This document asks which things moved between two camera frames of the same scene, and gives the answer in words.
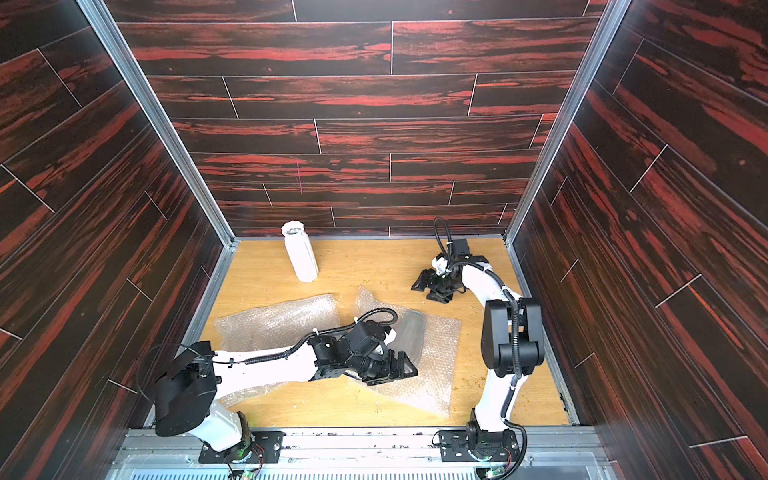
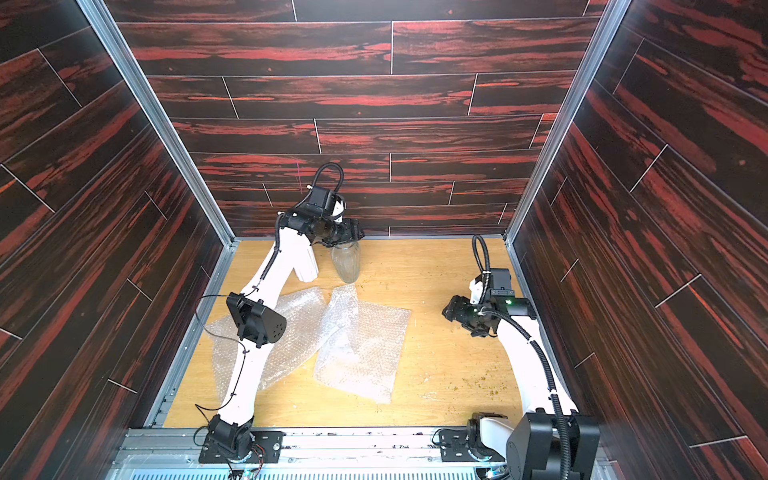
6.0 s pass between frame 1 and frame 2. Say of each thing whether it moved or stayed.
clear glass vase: moved
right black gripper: moved
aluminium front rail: stayed
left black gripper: moved
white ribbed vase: stayed
